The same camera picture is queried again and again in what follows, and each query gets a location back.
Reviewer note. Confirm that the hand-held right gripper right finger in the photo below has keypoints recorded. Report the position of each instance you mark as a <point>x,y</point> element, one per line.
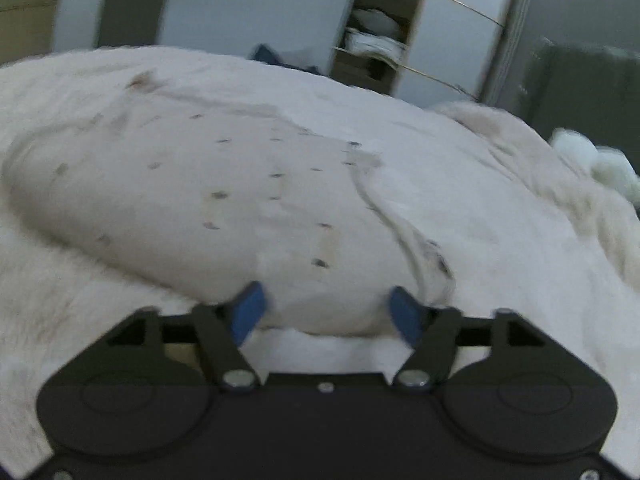
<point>407,315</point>

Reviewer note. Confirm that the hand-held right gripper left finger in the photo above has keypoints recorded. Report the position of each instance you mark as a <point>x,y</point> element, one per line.
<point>250,312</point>

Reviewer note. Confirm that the beige dotted pajama shirt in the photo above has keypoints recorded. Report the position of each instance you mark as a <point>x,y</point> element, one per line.
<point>200,200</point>

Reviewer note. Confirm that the white fluffy bed blanket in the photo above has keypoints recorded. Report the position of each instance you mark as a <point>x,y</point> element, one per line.
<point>500,270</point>

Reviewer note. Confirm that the cream fluffy blanket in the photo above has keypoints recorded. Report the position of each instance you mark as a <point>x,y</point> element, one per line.
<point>525,160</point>

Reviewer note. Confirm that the white plush toy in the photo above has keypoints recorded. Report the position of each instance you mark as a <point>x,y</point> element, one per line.
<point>595,160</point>

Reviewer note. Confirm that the small black box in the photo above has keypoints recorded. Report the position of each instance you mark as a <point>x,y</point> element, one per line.
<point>372,67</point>

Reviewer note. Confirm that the dark blue cloth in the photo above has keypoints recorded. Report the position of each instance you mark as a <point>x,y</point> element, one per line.
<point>270,55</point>

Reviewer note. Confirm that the grey pillow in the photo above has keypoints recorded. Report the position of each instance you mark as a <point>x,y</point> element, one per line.
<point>372,20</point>

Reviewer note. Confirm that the grey upholstered headboard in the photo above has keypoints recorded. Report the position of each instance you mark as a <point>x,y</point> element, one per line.
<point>590,80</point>

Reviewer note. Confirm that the white sliding wardrobe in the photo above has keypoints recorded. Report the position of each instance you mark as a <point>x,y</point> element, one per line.
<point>240,5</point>

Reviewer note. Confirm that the olive grey door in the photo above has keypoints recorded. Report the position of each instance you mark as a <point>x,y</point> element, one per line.
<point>135,0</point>

